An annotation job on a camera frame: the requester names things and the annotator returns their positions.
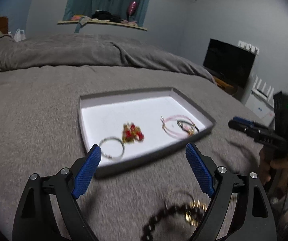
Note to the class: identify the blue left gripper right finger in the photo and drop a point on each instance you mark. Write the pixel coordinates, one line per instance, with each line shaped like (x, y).
(199, 168)

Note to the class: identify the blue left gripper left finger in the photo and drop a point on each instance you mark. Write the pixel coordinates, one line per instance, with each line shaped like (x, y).
(85, 171)

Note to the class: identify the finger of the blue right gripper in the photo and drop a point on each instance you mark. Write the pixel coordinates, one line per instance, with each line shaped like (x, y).
(249, 131)
(238, 121)

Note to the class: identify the right hand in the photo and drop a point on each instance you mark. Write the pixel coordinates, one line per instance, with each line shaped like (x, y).
(281, 165)

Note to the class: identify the white cabinet box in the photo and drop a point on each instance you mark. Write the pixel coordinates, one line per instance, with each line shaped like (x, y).
(261, 109)

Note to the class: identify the silver bangle on bed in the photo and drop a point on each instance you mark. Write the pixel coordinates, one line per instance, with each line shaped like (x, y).
(178, 197)

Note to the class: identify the white wifi router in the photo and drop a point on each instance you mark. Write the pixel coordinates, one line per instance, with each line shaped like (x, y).
(262, 90)

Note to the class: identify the wooden side desk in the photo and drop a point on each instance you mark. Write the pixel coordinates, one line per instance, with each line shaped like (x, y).
(229, 89)

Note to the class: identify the silver bangle in tray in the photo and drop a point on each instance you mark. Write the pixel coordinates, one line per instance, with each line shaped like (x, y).
(112, 148)

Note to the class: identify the black monitor screen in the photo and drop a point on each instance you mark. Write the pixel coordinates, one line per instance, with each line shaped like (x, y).
(229, 63)

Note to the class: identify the grey shallow cardboard tray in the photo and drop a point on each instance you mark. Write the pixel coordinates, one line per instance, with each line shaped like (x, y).
(152, 123)

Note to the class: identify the grey bed sheet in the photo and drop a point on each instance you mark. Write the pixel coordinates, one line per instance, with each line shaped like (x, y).
(39, 133)

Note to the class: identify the wooden window sill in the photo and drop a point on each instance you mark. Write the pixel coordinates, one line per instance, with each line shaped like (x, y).
(90, 22)

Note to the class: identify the grey folded duvet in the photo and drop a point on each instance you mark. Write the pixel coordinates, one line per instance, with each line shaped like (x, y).
(91, 50)

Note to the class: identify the white plastic bag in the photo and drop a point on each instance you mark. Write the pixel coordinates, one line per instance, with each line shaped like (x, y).
(19, 35)

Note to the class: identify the grey cloth on sill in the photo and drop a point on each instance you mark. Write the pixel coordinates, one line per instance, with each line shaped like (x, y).
(83, 21)

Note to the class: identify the black clothing pile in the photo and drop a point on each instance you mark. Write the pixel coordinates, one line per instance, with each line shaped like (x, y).
(106, 16)

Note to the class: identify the black right gripper camera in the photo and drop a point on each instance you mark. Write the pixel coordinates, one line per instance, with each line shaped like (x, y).
(281, 114)

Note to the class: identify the white wall power strip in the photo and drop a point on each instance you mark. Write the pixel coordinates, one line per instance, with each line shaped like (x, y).
(248, 47)

